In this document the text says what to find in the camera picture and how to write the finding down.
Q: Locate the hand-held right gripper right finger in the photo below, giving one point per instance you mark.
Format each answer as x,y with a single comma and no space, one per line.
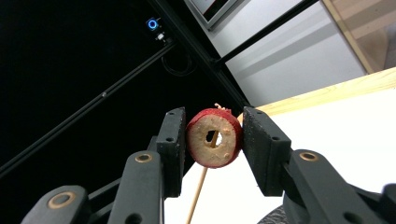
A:
264,155

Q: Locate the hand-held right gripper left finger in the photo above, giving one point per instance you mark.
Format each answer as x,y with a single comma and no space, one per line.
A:
171,155

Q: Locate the red cored fruit slice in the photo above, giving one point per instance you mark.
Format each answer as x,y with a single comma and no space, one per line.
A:
199,146

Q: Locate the thin wooden skewer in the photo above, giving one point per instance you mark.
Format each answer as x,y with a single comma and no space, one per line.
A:
197,196

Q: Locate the grey framed monitor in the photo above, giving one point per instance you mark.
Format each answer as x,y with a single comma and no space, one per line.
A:
218,12

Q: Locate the wooden framed panel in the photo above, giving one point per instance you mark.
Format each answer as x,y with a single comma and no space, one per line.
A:
367,31

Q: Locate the black metal frame bar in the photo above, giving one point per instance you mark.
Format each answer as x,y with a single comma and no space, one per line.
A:
93,101
264,31
199,49

